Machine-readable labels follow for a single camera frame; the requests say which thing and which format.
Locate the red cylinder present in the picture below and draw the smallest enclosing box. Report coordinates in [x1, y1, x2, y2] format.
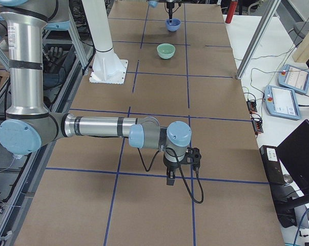
[225, 0, 238, 24]

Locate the black camera cable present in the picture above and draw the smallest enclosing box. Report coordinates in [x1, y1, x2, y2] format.
[137, 148, 204, 204]

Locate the near teach pendant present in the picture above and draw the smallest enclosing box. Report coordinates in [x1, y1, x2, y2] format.
[264, 85, 301, 120]

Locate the black USB hub left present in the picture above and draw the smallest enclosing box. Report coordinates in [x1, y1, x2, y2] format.
[246, 100, 257, 114]

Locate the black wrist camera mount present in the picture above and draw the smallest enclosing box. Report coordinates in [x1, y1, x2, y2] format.
[181, 147, 201, 167]

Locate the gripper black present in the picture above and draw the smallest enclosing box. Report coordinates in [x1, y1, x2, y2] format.
[163, 156, 178, 186]
[166, 0, 175, 23]

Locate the black monitor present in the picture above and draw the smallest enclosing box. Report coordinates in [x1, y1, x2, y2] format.
[277, 119, 309, 194]

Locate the teach pendant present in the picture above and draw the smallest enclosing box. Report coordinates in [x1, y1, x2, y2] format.
[264, 85, 301, 120]
[278, 64, 309, 95]

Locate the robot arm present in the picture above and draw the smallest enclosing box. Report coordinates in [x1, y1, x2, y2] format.
[148, 0, 177, 24]
[0, 1, 198, 185]

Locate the white pedestal base plate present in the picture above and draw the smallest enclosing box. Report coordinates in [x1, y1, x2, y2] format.
[89, 59, 128, 85]

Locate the green bowl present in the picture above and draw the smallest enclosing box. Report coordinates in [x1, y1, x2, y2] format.
[156, 43, 176, 59]

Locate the far teach pendant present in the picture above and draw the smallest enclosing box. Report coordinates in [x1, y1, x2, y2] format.
[278, 64, 309, 95]

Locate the white pedestal column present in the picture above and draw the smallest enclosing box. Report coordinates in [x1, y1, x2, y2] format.
[81, 0, 119, 80]

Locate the grey aluminium frame post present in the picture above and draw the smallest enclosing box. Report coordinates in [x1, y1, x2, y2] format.
[236, 0, 281, 80]

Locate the black USB hub right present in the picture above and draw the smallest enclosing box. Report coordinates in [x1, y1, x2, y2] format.
[251, 117, 263, 136]

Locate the black equipment box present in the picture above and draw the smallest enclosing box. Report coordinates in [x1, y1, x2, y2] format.
[259, 145, 285, 186]

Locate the black usb hub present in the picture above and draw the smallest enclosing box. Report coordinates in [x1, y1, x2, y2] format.
[246, 100, 257, 114]
[251, 117, 263, 136]

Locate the blue bowl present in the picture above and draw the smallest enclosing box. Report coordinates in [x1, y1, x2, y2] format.
[165, 18, 181, 32]

